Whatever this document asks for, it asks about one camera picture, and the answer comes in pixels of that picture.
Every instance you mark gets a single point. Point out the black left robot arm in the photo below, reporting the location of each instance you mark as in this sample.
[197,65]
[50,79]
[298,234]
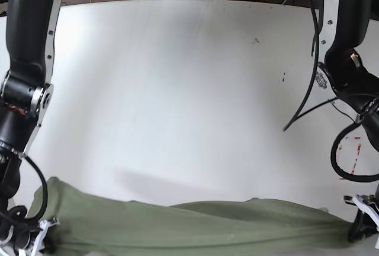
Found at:
[339,27]

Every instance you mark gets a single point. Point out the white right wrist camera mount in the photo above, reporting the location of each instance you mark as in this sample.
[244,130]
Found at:
[20,239]

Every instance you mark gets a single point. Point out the red tape rectangle marking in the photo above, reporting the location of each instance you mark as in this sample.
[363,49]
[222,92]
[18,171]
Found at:
[348,153]

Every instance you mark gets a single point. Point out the green T-shirt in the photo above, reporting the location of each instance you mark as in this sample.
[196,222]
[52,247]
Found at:
[253,227]

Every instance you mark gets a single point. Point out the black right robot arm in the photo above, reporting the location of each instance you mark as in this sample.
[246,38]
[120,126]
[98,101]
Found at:
[26,92]

